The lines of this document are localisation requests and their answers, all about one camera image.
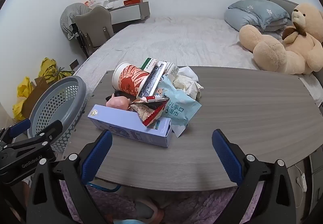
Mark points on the red snack wrapper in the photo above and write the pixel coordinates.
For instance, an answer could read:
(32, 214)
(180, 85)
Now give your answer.
(149, 112)

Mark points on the grey perforated plastic basket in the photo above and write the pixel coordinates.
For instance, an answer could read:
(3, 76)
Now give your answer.
(75, 92)

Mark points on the white printed packet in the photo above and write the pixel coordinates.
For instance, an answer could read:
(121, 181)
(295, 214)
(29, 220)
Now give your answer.
(172, 69)

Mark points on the grey upholstered chair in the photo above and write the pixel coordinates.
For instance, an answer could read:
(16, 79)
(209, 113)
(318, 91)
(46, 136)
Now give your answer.
(93, 21)

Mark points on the white tissue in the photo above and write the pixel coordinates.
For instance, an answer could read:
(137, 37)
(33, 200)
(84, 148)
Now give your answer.
(186, 82)

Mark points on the bed with white checked sheet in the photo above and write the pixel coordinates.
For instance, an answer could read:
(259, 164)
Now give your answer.
(176, 42)

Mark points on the light purple carton box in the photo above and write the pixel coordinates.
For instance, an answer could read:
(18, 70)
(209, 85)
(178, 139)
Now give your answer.
(118, 123)

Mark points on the grey checked cloth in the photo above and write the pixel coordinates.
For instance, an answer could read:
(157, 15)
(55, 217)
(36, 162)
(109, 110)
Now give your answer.
(67, 19)

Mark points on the light blue wet wipes packet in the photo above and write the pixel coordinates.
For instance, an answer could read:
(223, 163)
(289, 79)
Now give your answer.
(181, 107)

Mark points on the crumpled yellow sack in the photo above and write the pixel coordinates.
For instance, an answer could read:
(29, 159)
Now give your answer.
(46, 67)

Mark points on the yellow plastic bag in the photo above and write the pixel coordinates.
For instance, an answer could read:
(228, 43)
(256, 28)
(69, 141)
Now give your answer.
(22, 92)

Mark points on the pink toy pig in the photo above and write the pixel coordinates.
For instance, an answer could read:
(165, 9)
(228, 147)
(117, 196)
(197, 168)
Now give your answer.
(117, 101)

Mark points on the beige teddy bear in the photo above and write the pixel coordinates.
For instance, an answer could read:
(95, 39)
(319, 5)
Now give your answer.
(297, 44)

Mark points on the blue patterned box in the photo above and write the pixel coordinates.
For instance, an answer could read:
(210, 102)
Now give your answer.
(151, 85)

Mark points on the red white paper cup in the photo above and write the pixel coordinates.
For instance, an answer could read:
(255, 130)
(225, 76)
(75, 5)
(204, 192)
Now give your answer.
(128, 80)

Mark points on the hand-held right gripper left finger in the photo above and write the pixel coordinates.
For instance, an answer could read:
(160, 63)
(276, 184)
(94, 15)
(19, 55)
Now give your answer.
(97, 155)

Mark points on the grey pink slipper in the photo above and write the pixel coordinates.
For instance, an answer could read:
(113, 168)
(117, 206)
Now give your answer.
(149, 210)

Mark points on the red box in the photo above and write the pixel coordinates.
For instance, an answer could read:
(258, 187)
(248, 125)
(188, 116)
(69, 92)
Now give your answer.
(132, 1)

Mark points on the blue floral pillow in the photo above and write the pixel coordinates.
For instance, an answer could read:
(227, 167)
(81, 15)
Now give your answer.
(262, 10)

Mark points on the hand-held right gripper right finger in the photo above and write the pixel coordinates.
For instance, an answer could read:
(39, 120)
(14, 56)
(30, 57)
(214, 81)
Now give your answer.
(227, 155)

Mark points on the brown cardboard box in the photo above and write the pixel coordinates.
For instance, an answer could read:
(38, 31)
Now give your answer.
(35, 97)

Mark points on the grey bed headboard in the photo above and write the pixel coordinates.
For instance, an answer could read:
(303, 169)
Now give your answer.
(282, 1)

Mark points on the tied yellow sack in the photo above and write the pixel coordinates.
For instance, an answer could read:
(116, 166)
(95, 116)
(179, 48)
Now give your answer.
(64, 75)

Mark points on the blue metal tube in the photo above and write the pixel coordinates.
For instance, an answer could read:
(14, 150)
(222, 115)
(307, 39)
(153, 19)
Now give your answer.
(101, 186)

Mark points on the white grey desk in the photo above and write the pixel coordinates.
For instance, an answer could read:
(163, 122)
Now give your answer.
(126, 11)

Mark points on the small red white decoration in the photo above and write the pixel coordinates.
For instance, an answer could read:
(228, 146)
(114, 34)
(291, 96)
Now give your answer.
(88, 3)

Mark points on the brown wall socket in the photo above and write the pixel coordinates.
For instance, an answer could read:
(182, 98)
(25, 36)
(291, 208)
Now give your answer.
(74, 64)

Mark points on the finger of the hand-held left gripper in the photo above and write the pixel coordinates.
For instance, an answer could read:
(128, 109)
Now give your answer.
(48, 133)
(19, 126)

